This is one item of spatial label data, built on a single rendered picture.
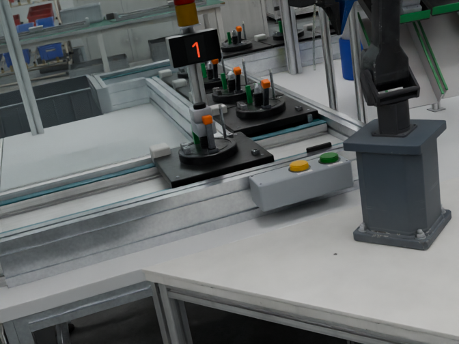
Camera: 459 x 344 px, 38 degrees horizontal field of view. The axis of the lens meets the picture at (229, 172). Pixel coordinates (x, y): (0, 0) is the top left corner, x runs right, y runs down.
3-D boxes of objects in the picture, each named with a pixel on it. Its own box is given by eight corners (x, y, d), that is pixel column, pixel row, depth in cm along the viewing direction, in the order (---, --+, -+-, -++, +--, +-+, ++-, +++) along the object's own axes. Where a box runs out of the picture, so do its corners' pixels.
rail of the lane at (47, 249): (399, 177, 153) (396, 132, 150) (8, 288, 133) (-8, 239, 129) (388, 170, 158) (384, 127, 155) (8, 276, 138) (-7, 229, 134)
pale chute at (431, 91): (439, 103, 159) (444, 93, 155) (386, 113, 158) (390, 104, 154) (402, 11, 171) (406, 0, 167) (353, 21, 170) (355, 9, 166)
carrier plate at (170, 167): (274, 163, 150) (273, 154, 149) (172, 190, 144) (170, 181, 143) (241, 138, 171) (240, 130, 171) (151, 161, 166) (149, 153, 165)
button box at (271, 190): (354, 186, 142) (351, 160, 140) (263, 212, 137) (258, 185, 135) (339, 177, 149) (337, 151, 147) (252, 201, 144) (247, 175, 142)
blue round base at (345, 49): (392, 73, 247) (388, 33, 242) (354, 82, 244) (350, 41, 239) (371, 67, 262) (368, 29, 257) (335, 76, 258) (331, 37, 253)
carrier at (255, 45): (272, 50, 283) (268, 20, 279) (219, 62, 278) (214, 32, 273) (253, 44, 305) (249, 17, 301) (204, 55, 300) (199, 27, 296)
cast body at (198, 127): (217, 133, 153) (212, 104, 150) (199, 138, 152) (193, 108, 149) (207, 125, 160) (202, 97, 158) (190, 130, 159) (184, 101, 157)
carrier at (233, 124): (319, 117, 178) (313, 71, 174) (234, 138, 172) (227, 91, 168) (285, 100, 200) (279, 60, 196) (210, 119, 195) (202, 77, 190)
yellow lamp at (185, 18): (201, 23, 157) (197, 2, 156) (181, 27, 156) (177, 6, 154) (195, 21, 162) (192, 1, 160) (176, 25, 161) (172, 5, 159)
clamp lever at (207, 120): (218, 147, 151) (212, 115, 148) (209, 149, 150) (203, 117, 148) (213, 144, 154) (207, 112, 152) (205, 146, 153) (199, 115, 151)
